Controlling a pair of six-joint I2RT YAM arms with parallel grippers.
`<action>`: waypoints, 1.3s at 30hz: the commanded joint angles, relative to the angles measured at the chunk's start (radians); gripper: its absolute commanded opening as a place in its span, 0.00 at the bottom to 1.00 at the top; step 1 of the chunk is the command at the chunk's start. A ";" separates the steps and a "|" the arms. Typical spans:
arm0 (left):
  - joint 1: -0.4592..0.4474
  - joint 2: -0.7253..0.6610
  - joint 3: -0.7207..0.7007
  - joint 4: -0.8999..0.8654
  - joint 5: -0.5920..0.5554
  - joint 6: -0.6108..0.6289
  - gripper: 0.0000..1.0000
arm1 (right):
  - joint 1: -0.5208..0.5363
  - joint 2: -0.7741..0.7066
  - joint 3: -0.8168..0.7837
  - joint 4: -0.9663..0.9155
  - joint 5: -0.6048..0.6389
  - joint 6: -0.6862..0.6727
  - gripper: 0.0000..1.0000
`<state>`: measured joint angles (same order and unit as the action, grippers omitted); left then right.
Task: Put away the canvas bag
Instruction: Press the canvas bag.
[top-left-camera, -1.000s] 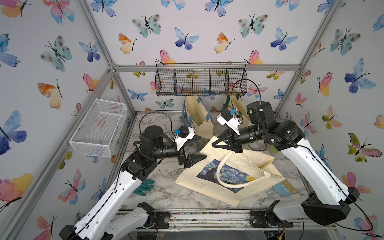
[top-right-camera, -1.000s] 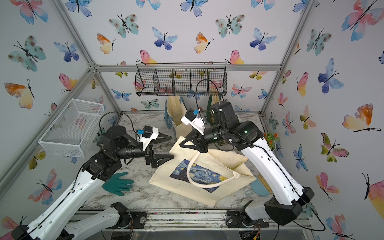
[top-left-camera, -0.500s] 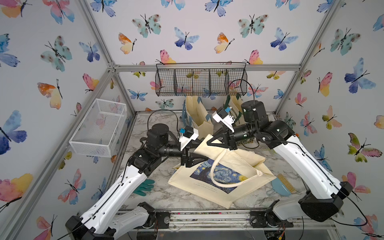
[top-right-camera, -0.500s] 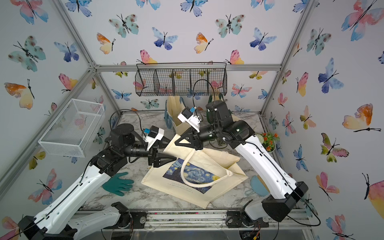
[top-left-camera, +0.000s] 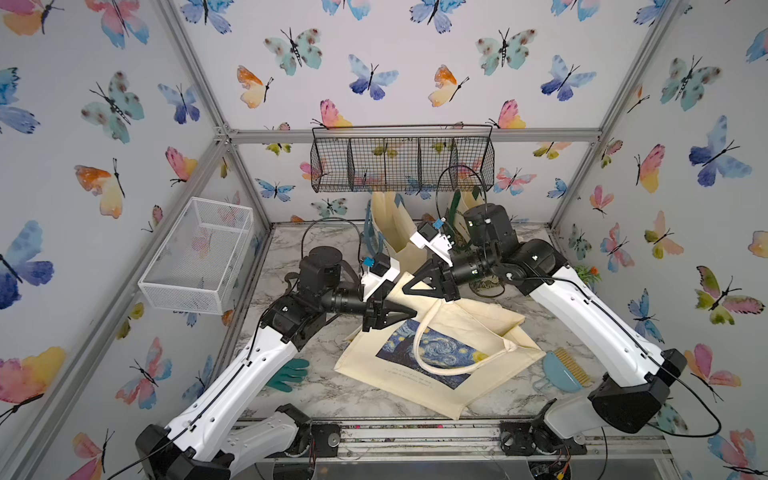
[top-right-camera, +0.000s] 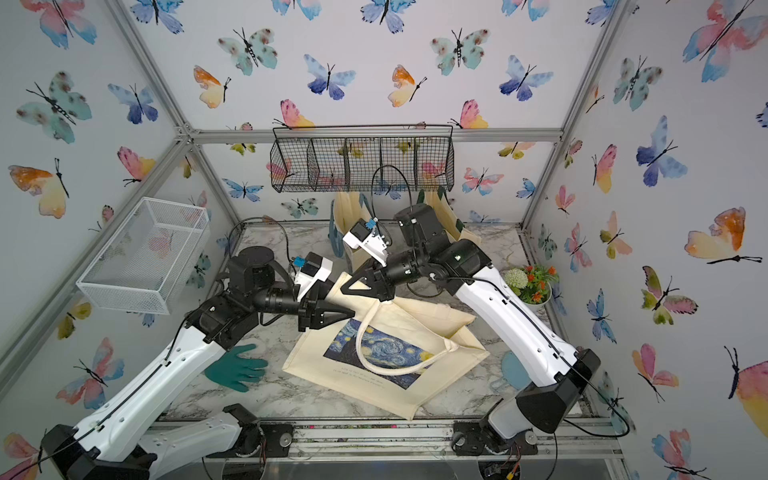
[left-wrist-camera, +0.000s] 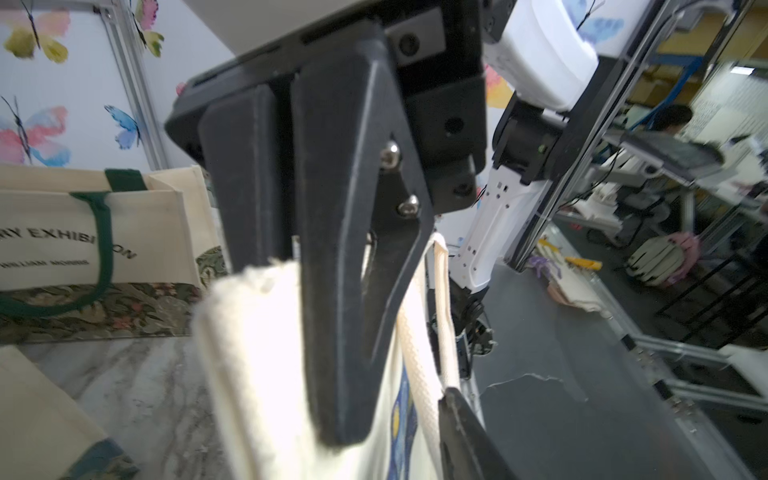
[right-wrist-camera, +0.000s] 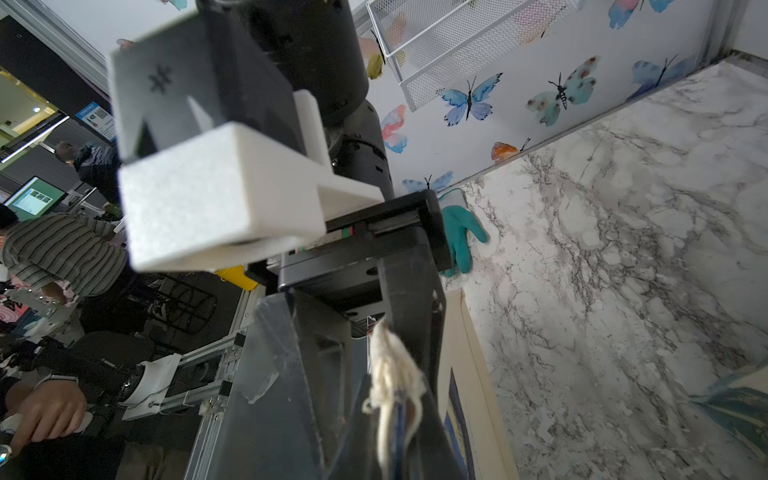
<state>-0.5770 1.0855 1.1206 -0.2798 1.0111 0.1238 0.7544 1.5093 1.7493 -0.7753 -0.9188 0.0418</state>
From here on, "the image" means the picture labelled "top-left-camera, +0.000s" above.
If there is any blue handled canvas tote bag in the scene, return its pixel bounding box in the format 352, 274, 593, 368
363, 192, 427, 274

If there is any potted artificial flower plant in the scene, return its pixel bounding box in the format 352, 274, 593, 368
574, 265, 602, 290

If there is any green handled canvas tote bag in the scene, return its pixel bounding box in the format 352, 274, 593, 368
446, 186, 485, 243

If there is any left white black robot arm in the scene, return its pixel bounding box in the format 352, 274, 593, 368
135, 246, 416, 479

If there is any green rubber glove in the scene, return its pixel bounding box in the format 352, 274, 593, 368
266, 358, 310, 393

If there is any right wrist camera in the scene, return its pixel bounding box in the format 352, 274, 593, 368
410, 218, 453, 267

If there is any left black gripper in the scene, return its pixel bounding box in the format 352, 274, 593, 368
317, 283, 414, 334

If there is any white mesh wall basket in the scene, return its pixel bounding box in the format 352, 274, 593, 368
138, 197, 254, 315

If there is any black wire wall basket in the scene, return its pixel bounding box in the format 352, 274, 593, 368
305, 123, 496, 193

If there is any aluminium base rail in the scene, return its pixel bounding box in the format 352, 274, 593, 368
297, 418, 672, 462

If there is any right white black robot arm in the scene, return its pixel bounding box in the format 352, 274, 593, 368
402, 203, 687, 456

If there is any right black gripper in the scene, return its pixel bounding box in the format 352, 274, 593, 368
402, 253, 503, 307

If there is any starry night canvas tote bag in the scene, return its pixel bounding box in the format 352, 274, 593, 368
334, 273, 545, 420

